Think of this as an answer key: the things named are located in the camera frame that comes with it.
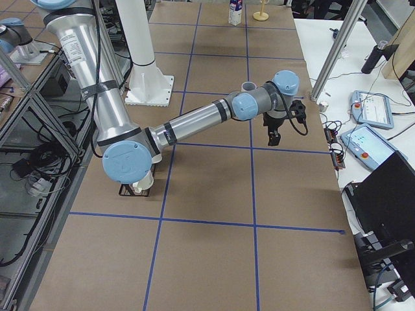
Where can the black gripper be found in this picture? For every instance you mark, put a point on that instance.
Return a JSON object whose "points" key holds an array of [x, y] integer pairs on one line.
{"points": [[272, 124]]}

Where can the white ribbed cup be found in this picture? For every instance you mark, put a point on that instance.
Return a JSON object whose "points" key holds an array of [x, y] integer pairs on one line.
{"points": [[157, 158], [248, 86]]}

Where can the blue milk carton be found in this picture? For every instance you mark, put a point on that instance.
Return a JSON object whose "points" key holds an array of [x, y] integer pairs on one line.
{"points": [[235, 12]]}

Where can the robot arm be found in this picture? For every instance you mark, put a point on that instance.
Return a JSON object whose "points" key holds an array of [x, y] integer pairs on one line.
{"points": [[13, 34], [129, 151]]}

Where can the white ribbed cup on rack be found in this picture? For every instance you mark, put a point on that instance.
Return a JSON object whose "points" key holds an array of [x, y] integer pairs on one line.
{"points": [[157, 158]]}

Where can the black power strip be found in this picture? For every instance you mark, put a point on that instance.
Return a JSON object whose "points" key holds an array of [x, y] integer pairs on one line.
{"points": [[336, 150]]}

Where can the teach pendant far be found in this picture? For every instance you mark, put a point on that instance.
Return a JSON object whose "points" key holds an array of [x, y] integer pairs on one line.
{"points": [[371, 108]]}

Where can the teach pendant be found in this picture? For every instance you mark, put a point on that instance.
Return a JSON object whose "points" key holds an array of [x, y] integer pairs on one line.
{"points": [[371, 108], [367, 145]]}

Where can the teach pendant near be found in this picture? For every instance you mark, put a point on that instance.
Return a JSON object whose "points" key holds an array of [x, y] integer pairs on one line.
{"points": [[367, 145]]}

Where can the wooden mug tree stand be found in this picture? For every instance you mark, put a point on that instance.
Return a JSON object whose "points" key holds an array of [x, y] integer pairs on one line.
{"points": [[261, 15]]}

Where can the black bottle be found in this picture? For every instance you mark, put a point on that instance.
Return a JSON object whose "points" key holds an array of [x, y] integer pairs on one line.
{"points": [[375, 55]]}

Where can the black laptop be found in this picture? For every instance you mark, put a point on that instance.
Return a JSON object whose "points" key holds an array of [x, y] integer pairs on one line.
{"points": [[384, 205]]}

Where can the black box under table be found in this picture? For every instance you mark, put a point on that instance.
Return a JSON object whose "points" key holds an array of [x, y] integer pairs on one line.
{"points": [[57, 82]]}

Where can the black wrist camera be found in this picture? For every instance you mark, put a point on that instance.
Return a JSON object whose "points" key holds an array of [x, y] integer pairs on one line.
{"points": [[298, 111]]}

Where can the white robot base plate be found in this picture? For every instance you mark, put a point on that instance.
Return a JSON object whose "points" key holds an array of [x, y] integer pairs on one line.
{"points": [[147, 84]]}

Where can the white mug with handle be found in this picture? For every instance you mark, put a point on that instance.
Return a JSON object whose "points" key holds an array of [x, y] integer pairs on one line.
{"points": [[143, 184]]}

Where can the aluminium frame post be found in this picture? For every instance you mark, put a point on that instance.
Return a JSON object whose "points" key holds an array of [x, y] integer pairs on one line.
{"points": [[346, 28]]}

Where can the black wire cup rack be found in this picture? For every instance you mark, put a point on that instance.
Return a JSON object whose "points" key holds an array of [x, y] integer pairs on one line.
{"points": [[127, 190]]}

